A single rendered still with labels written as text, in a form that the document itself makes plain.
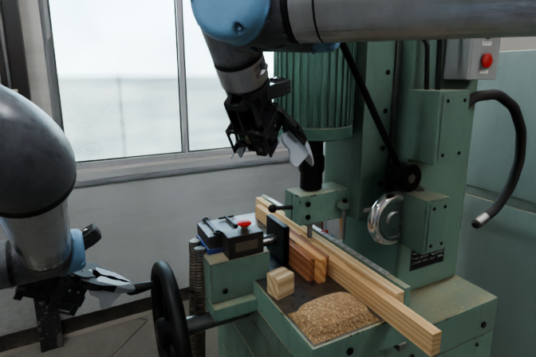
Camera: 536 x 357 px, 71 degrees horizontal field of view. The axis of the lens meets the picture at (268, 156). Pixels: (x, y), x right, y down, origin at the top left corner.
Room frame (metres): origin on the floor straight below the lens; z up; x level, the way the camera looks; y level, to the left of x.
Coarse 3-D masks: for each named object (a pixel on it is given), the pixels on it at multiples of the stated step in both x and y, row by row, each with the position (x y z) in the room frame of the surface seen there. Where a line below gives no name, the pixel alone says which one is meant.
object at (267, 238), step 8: (272, 216) 0.86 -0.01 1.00; (272, 224) 0.84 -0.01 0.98; (280, 224) 0.81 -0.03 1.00; (272, 232) 0.84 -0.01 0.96; (280, 232) 0.80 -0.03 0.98; (288, 232) 0.79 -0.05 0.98; (264, 240) 0.81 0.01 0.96; (272, 240) 0.81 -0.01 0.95; (280, 240) 0.80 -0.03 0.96; (288, 240) 0.79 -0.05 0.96; (272, 248) 0.84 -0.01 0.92; (280, 248) 0.80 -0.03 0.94; (288, 248) 0.79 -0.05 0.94; (280, 256) 0.80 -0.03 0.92; (288, 256) 0.79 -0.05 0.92
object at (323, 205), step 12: (288, 192) 0.83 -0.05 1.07; (300, 192) 0.81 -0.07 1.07; (312, 192) 0.81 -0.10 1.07; (324, 192) 0.82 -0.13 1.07; (336, 192) 0.83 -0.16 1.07; (348, 192) 0.84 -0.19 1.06; (288, 204) 0.83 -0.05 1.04; (300, 204) 0.78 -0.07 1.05; (312, 204) 0.80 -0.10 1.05; (324, 204) 0.81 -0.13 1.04; (336, 204) 0.83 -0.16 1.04; (288, 216) 0.83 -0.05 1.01; (300, 216) 0.78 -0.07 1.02; (312, 216) 0.80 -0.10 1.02; (324, 216) 0.81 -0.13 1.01; (336, 216) 0.83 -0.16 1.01
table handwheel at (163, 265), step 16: (160, 272) 0.68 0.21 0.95; (160, 288) 0.79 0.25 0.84; (176, 288) 0.63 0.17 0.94; (160, 304) 0.79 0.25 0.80; (176, 304) 0.61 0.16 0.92; (160, 320) 0.68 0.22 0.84; (176, 320) 0.59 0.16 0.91; (192, 320) 0.70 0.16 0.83; (208, 320) 0.71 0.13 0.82; (224, 320) 0.72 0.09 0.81; (160, 336) 0.65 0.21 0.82; (176, 336) 0.57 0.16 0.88; (160, 352) 0.74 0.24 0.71; (176, 352) 0.56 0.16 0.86
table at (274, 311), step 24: (240, 216) 1.10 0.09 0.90; (288, 264) 0.80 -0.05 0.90; (264, 288) 0.70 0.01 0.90; (312, 288) 0.70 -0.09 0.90; (336, 288) 0.70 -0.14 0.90; (216, 312) 0.67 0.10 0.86; (240, 312) 0.69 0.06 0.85; (264, 312) 0.68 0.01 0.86; (288, 312) 0.62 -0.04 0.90; (288, 336) 0.59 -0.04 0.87; (360, 336) 0.57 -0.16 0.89; (384, 336) 0.59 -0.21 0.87
